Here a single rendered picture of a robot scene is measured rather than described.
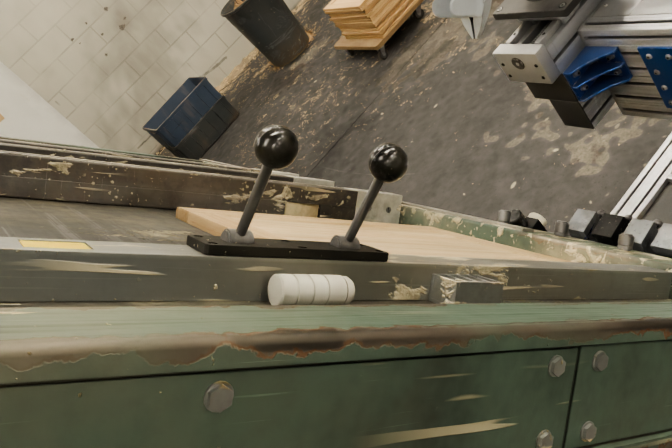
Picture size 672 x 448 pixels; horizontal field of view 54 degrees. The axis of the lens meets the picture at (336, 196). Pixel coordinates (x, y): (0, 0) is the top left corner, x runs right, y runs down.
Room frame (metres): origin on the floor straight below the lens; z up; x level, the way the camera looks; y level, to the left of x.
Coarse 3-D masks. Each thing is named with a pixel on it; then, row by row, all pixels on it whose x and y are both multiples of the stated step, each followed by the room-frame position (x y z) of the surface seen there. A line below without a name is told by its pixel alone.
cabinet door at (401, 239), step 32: (192, 224) 0.96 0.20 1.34; (224, 224) 0.87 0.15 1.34; (256, 224) 0.93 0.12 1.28; (288, 224) 0.97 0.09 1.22; (320, 224) 1.01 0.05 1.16; (384, 224) 1.09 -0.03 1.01; (448, 256) 0.76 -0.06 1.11; (480, 256) 0.79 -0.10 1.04; (512, 256) 0.82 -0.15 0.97; (544, 256) 0.83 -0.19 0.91
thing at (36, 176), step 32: (0, 160) 1.10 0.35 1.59; (32, 160) 1.11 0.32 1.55; (64, 160) 1.12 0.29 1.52; (0, 192) 1.09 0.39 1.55; (32, 192) 1.10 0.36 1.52; (64, 192) 1.11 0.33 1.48; (96, 192) 1.12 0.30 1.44; (128, 192) 1.13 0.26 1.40; (160, 192) 1.14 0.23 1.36; (192, 192) 1.16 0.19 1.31; (224, 192) 1.17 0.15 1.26; (288, 192) 1.20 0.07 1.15; (320, 192) 1.21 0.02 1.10; (352, 192) 1.23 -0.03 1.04; (384, 192) 1.28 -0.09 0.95
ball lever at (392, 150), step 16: (384, 144) 0.54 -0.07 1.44; (368, 160) 0.54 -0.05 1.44; (384, 160) 0.52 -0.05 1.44; (400, 160) 0.52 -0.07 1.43; (384, 176) 0.52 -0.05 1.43; (400, 176) 0.52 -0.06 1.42; (368, 192) 0.54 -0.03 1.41; (368, 208) 0.55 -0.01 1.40; (352, 224) 0.55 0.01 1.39; (336, 240) 0.56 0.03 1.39; (352, 240) 0.56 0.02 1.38
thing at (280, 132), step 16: (272, 128) 0.51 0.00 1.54; (288, 128) 0.51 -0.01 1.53; (256, 144) 0.51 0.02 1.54; (272, 144) 0.50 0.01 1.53; (288, 144) 0.50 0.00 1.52; (272, 160) 0.50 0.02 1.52; (288, 160) 0.50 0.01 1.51; (256, 192) 0.52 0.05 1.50; (256, 208) 0.53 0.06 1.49; (240, 224) 0.53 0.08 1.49; (224, 240) 0.54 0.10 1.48; (240, 240) 0.53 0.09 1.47
